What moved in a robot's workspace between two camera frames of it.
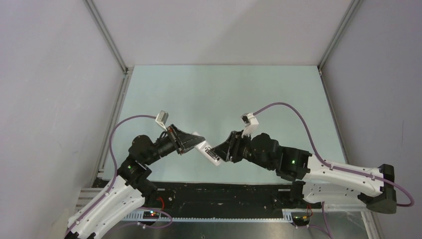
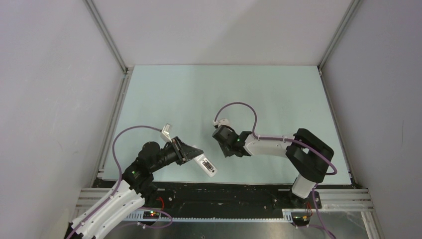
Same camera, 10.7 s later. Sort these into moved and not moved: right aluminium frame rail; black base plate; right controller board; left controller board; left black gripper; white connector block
Moved: left black gripper; white connector block
Not moved: left controller board; right aluminium frame rail; right controller board; black base plate
